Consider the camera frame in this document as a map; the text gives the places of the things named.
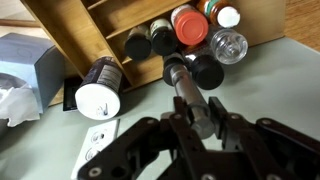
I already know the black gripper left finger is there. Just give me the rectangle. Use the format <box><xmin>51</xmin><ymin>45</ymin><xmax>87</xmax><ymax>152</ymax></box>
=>
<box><xmin>77</xmin><ymin>97</ymin><xmax>207</xmax><ymax>180</ymax></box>

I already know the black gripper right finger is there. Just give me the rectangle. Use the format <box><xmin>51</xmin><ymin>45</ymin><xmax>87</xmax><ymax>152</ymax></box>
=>
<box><xmin>209</xmin><ymin>97</ymin><xmax>320</xmax><ymax>180</ymax></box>

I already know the silver long cylinder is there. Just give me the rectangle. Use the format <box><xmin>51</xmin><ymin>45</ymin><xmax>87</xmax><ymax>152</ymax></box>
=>
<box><xmin>170</xmin><ymin>64</ymin><xmax>215</xmax><ymax>139</ymax></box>

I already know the black lid spice grinder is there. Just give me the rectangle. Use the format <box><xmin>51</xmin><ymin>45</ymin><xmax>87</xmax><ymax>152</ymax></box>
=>
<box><xmin>182</xmin><ymin>47</ymin><xmax>224</xmax><ymax>90</ymax></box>

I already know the dark canister white lid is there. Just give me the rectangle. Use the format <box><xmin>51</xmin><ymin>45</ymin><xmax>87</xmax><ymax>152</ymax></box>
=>
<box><xmin>75</xmin><ymin>56</ymin><xmax>123</xmax><ymax>120</ymax></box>

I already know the glass stopper bottle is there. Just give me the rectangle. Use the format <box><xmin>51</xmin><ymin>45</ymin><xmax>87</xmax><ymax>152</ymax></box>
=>
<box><xmin>206</xmin><ymin>25</ymin><xmax>248</xmax><ymax>65</ymax></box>

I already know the black lid spice bottle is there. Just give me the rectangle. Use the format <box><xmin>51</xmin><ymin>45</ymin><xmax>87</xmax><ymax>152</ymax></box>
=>
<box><xmin>124</xmin><ymin>25</ymin><xmax>152</xmax><ymax>61</ymax></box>

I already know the dark lid spice bottle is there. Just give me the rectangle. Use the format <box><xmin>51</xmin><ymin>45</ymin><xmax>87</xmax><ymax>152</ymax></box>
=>
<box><xmin>150</xmin><ymin>18</ymin><xmax>177</xmax><ymax>56</ymax></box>

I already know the red lid spice jar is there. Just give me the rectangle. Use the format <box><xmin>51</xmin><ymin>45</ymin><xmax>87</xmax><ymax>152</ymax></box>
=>
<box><xmin>171</xmin><ymin>4</ymin><xmax>208</xmax><ymax>45</ymax></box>

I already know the white lid spice bottle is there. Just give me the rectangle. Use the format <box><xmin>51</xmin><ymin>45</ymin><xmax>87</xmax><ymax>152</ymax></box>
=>
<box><xmin>196</xmin><ymin>0</ymin><xmax>241</xmax><ymax>28</ymax></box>

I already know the blue tissue box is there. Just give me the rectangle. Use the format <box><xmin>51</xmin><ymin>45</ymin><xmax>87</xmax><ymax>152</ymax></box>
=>
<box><xmin>0</xmin><ymin>33</ymin><xmax>65</xmax><ymax>114</ymax></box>

